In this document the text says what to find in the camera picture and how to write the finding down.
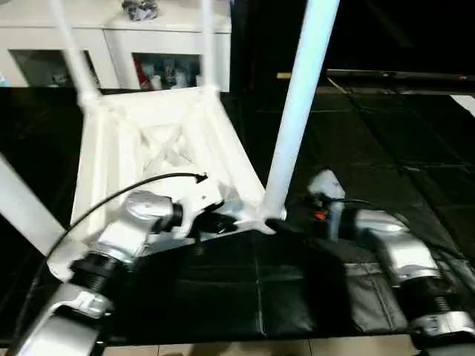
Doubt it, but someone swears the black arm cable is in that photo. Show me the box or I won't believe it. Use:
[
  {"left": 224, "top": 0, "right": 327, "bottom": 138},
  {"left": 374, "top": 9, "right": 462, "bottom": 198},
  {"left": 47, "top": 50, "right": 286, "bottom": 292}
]
[
  {"left": 327, "top": 197, "right": 402, "bottom": 223},
  {"left": 15, "top": 172, "right": 209, "bottom": 327}
]

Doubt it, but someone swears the small grey metal object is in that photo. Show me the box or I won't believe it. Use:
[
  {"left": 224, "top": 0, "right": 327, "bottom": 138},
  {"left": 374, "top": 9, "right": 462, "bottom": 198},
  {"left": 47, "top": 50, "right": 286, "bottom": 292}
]
[{"left": 122, "top": 0, "right": 159, "bottom": 21}]

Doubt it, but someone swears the large black cabinet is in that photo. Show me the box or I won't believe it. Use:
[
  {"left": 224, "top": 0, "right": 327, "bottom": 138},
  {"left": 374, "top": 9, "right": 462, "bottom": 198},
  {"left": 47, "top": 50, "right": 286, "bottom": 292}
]
[{"left": 230, "top": 0, "right": 475, "bottom": 90}]

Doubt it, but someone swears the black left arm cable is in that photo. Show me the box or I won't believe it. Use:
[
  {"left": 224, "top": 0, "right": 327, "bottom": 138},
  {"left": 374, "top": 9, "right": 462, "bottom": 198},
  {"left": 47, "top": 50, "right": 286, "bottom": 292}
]
[{"left": 15, "top": 172, "right": 209, "bottom": 327}]

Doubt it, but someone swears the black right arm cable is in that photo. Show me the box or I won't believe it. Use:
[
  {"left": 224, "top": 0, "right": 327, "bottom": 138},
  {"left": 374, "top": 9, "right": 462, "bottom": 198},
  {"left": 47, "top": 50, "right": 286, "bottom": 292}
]
[{"left": 327, "top": 197, "right": 402, "bottom": 223}]

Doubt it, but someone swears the black work mat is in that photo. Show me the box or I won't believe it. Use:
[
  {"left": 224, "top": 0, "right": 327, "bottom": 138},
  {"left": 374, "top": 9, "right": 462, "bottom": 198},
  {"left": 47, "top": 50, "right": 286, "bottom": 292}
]
[{"left": 0, "top": 85, "right": 475, "bottom": 346}]

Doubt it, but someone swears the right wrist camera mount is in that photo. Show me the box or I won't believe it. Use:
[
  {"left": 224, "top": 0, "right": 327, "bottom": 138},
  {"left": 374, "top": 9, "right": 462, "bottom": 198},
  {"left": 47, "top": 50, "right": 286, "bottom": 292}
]
[{"left": 306, "top": 169, "right": 347, "bottom": 216}]

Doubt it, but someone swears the white plastic table leg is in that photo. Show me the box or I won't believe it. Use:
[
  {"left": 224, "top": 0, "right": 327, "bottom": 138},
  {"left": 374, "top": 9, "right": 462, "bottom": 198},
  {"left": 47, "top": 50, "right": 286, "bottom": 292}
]
[
  {"left": 48, "top": 0, "right": 105, "bottom": 108},
  {"left": 0, "top": 152, "right": 69, "bottom": 257},
  {"left": 261, "top": 0, "right": 341, "bottom": 220},
  {"left": 197, "top": 0, "right": 220, "bottom": 93}
]

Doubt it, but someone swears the white board strip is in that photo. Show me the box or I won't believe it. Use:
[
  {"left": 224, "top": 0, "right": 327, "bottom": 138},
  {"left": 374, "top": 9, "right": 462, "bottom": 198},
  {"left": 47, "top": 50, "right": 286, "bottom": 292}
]
[{"left": 451, "top": 94, "right": 475, "bottom": 118}]

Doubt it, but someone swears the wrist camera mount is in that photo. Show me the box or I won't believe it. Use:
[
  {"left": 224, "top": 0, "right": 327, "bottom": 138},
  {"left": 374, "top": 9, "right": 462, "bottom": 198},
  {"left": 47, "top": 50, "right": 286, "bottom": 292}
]
[
  {"left": 306, "top": 169, "right": 347, "bottom": 216},
  {"left": 169, "top": 178, "right": 225, "bottom": 240}
]

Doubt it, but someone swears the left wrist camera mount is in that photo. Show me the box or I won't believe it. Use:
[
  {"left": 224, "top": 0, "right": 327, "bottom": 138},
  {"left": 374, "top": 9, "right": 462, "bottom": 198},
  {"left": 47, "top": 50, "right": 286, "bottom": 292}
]
[{"left": 169, "top": 178, "right": 225, "bottom": 240}]

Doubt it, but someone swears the white plastic table top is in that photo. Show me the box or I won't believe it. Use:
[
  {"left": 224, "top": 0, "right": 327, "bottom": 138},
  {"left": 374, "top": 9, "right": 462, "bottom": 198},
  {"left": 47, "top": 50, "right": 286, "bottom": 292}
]
[{"left": 46, "top": 85, "right": 286, "bottom": 283}]

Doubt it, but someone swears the long black bar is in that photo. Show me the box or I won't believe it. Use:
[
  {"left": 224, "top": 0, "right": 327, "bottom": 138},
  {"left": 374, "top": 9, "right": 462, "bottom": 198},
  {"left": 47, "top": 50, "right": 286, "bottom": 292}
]
[{"left": 327, "top": 68, "right": 475, "bottom": 86}]

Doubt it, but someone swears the white glass-door cabinet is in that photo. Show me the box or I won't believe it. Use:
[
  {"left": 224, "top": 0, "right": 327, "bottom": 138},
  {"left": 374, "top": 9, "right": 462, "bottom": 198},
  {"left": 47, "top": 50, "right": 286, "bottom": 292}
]
[{"left": 0, "top": 0, "right": 232, "bottom": 93}]

